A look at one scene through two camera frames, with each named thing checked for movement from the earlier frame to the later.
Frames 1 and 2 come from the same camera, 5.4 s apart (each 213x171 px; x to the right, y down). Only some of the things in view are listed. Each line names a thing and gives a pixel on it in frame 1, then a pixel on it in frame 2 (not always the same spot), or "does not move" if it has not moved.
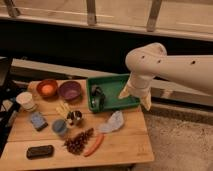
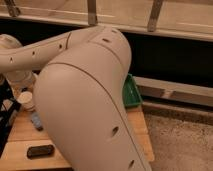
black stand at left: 9,109 does not move
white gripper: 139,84 to 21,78
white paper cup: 25,99 does not move
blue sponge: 38,121 does not move
